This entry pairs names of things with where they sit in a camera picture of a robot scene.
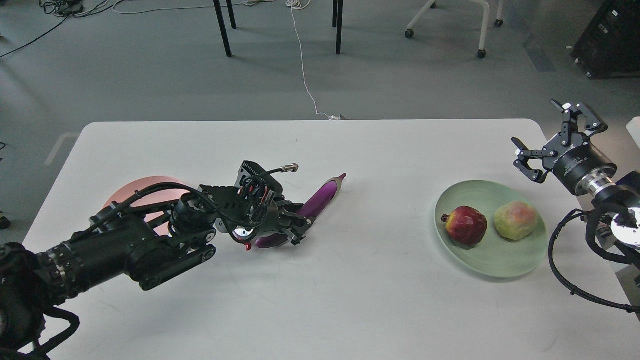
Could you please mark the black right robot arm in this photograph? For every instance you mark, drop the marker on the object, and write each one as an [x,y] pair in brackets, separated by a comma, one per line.
[612,226]

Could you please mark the pink plate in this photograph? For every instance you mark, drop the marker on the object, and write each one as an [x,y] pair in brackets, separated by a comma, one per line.
[134,222]

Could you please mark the white chair base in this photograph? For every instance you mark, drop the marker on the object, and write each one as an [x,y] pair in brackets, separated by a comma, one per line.
[477,22]

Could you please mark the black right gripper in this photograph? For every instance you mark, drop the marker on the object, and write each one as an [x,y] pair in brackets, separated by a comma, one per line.
[582,170]

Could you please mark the green-pink peach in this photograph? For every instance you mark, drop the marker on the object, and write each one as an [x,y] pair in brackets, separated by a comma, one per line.
[515,220]

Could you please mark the black table leg right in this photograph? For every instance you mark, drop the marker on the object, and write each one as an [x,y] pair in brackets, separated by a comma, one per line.
[337,23]

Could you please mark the green plate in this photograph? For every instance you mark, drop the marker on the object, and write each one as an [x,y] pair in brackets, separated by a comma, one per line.
[493,256]

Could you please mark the black table leg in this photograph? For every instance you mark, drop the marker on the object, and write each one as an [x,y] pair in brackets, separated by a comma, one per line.
[337,23]
[222,24]

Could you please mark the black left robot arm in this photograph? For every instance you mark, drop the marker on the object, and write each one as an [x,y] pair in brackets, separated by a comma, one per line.
[154,235]

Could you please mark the purple eggplant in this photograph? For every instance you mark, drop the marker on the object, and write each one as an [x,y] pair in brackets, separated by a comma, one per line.
[311,209]

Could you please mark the red chili pepper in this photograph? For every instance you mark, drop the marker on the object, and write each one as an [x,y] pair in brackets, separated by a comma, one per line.
[251,212]

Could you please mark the black table leg left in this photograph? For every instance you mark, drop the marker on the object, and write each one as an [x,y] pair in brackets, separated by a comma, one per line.
[222,24]

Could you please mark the red pomegranate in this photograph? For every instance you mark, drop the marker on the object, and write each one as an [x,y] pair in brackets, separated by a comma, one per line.
[465,225]

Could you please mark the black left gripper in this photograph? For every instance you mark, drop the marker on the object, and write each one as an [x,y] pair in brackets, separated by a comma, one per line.
[276,211]

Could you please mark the black equipment box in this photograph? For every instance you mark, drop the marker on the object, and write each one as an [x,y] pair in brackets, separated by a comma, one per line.
[610,45]

